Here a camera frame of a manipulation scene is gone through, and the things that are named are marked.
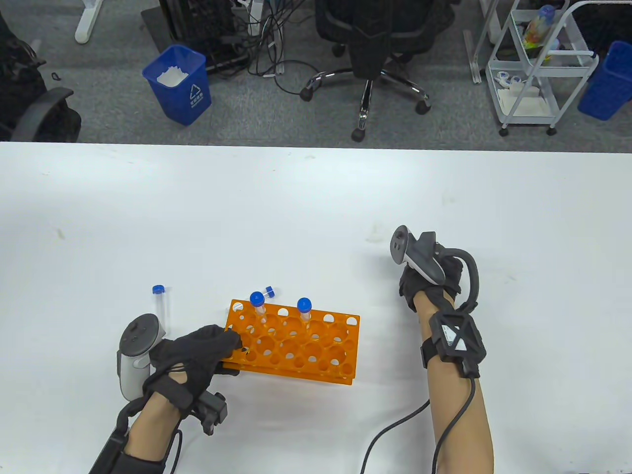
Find person's left hand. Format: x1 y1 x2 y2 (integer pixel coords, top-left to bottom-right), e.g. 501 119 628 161
143 325 243 413

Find person's right hand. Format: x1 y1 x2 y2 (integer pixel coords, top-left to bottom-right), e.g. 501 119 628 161
399 258 465 313

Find orange test tube rack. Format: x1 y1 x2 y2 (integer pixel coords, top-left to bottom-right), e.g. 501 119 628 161
223 299 360 386

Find person's right forearm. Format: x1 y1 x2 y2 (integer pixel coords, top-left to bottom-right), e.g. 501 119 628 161
414 289 494 474

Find person's left forearm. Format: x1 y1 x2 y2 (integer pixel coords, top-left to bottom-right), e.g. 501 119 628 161
123 395 186 474

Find grey tracking controller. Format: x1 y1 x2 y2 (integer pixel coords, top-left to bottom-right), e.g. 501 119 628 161
116 314 166 403
390 225 480 313

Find black box with white label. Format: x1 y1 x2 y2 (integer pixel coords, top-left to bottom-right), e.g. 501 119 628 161
89 430 130 474

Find white folded sheet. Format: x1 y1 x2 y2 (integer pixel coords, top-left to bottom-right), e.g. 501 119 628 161
496 84 553 118

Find white desk leg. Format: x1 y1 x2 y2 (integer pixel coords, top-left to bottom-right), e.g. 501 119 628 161
75 0 104 44
463 0 514 84

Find black office chair chrome base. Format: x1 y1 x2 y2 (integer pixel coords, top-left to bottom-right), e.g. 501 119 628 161
300 0 462 143

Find blue bin with white symbol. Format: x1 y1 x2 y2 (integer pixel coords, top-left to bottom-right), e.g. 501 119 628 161
142 44 212 126

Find white rolling cart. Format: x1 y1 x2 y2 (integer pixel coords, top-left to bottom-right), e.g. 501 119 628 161
485 0 600 137

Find white crumpled paper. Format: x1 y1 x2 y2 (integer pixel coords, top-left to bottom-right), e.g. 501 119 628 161
156 64 189 88

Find plain blue bin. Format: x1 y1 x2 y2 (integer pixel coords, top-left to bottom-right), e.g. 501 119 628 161
577 40 632 122

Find colourful plastic bottle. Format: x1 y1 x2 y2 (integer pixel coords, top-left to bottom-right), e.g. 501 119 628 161
522 5 556 50

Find black chair with grey armrest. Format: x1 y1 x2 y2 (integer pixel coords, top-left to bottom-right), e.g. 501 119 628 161
0 10 82 144

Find white power strip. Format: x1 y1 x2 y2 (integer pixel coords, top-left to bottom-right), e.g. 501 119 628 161
247 0 267 35

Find black computer tower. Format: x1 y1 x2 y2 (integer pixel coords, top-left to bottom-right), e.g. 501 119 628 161
158 0 250 75

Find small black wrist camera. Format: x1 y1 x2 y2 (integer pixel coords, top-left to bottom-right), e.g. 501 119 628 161
195 392 229 436

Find black lattice frame module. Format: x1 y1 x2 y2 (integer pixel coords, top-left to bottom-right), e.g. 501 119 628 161
421 310 488 380

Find black cable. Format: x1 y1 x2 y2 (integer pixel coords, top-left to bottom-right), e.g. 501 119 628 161
362 400 431 474
168 430 184 474
432 376 477 474

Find tangle of black cables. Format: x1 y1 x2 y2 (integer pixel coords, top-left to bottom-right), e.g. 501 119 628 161
232 0 319 97

